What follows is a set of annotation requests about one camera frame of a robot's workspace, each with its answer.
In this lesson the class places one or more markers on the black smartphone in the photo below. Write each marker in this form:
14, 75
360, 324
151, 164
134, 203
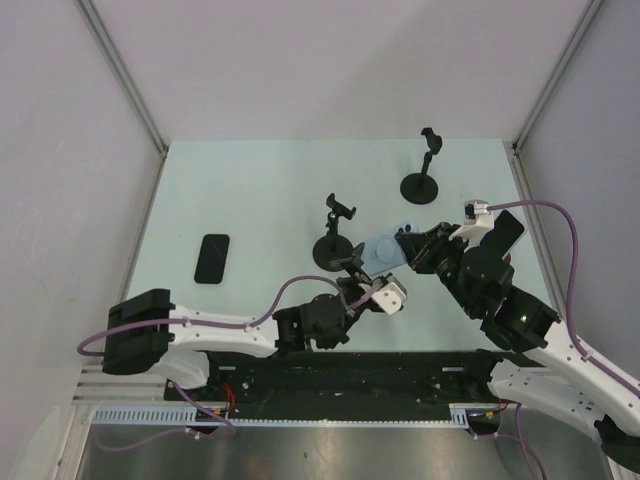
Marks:
211, 262

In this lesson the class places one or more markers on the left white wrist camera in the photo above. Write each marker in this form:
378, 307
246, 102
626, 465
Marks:
388, 294

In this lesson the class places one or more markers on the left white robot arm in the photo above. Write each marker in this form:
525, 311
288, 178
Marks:
149, 333

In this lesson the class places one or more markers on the left aluminium frame post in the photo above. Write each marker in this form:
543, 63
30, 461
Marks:
113, 58

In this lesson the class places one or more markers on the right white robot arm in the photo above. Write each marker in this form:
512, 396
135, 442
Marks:
598, 398

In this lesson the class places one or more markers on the aluminium frame post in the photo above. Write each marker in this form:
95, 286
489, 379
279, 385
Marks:
113, 58
577, 37

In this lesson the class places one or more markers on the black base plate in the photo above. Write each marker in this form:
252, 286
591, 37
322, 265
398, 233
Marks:
404, 385

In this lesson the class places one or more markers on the grey slotted cable duct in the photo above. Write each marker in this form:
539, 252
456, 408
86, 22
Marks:
184, 416

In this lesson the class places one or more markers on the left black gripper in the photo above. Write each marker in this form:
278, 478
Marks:
352, 264

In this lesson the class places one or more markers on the right aluminium frame post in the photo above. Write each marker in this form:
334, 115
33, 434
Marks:
577, 37

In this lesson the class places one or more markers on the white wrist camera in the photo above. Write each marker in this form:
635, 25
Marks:
388, 294
478, 221

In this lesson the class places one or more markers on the black-screen blue-edged phone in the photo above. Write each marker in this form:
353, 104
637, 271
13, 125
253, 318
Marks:
507, 232

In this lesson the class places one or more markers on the black phone stand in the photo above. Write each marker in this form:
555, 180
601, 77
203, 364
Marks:
420, 188
332, 247

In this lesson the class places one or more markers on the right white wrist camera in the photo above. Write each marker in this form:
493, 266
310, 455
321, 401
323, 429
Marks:
478, 221

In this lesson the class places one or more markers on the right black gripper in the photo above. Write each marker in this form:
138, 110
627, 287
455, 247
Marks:
421, 248

